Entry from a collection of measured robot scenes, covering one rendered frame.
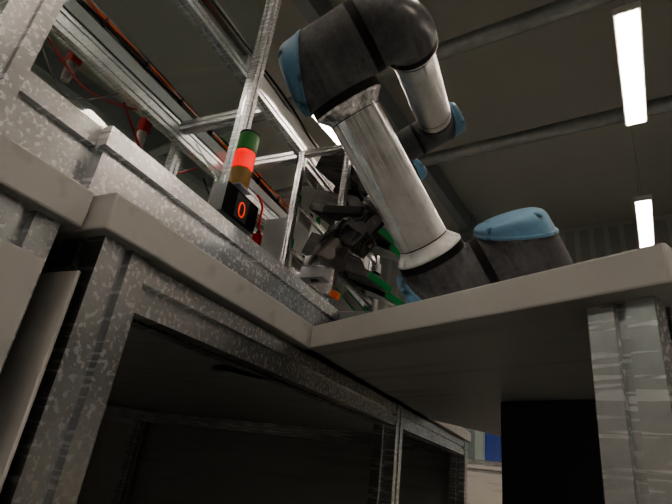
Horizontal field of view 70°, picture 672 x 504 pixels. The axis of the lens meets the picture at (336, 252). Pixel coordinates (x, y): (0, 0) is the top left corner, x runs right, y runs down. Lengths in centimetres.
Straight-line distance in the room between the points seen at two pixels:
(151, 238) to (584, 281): 33
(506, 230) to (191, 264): 51
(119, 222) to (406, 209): 50
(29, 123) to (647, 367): 49
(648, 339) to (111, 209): 38
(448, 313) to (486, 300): 4
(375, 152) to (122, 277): 48
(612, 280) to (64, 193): 38
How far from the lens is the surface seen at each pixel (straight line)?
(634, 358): 39
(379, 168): 77
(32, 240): 38
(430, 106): 99
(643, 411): 38
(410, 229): 78
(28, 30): 44
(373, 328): 53
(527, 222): 79
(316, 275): 116
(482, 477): 499
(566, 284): 40
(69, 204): 38
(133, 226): 39
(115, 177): 49
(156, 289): 42
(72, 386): 37
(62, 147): 48
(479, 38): 566
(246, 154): 118
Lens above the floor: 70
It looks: 24 degrees up
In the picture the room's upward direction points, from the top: 8 degrees clockwise
